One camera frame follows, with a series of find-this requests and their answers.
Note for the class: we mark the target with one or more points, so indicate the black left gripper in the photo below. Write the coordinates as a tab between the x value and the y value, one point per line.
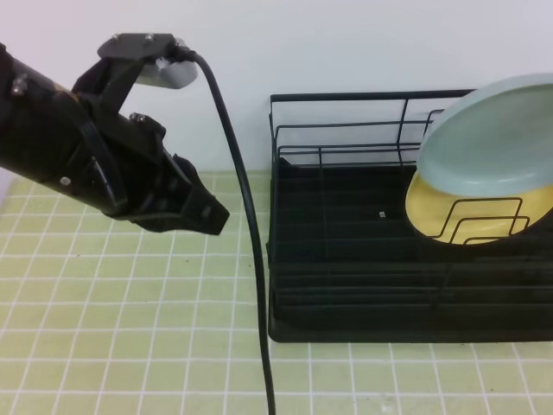
120	165

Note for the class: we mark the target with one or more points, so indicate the yellow plate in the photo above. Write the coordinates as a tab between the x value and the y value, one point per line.
454	220

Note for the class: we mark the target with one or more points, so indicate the black drip tray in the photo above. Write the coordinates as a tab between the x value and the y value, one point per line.
347	266

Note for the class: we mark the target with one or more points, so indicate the black wire dish rack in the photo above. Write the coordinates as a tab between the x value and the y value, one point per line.
353	129

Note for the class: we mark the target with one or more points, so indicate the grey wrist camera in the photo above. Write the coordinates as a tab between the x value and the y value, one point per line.
168	73

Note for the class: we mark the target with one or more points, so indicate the light blue plate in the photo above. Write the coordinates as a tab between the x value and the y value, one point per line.
495	141

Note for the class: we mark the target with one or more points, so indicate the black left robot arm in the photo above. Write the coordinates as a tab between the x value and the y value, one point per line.
76	141

